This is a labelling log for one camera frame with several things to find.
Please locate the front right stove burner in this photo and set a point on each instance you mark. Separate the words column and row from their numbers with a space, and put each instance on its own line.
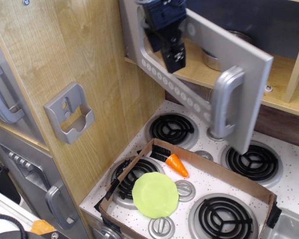
column 221, row 216

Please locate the white door latch clip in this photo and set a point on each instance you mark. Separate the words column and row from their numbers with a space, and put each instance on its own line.
column 268, row 89

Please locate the grey ice dispenser panel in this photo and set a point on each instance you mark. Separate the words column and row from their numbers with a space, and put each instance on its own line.
column 28, row 170

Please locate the small silver stove knob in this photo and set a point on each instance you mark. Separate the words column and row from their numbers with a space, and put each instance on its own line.
column 204, row 154

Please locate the orange toy carrot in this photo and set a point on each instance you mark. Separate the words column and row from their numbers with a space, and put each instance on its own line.
column 176, row 164

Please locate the front silver stove knob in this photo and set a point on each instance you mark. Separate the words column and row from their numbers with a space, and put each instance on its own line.
column 161, row 228

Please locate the lower grey fridge handle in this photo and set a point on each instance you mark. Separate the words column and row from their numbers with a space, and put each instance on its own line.
column 61, row 207

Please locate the stainless steel pot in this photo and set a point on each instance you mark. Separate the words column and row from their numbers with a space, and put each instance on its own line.
column 211, row 61

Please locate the stainless sink basin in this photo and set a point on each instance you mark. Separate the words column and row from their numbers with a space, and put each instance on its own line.
column 284, row 225

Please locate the back left stove burner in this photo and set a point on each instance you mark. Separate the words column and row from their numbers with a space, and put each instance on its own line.
column 173, row 128

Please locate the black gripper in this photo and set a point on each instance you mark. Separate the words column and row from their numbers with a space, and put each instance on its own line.
column 162, row 22

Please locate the silver microwave door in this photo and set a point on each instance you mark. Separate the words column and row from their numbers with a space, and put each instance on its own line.
column 237, row 89

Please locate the grey wall phone holder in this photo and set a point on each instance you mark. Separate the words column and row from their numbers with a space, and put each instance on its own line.
column 63, row 105

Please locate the green plastic plate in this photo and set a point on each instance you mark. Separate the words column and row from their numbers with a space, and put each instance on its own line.
column 155, row 195

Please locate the back right stove burner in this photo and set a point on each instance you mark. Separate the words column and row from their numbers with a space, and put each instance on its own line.
column 260, row 163

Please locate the orange object bottom left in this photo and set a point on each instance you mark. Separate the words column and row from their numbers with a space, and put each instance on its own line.
column 40, row 227

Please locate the centre silver stove knob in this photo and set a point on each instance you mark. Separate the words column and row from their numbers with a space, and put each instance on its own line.
column 186, row 190

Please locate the back silver stove knob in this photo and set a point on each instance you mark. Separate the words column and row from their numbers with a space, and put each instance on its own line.
column 212, row 136

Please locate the front left stove burner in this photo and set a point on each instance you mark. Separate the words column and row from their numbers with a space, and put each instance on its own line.
column 123, row 193

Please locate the stove burner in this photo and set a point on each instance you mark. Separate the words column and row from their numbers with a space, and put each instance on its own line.
column 173, row 128
column 221, row 216
column 123, row 193
column 260, row 163

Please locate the black device at left edge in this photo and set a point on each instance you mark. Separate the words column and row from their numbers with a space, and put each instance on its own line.
column 7, row 187

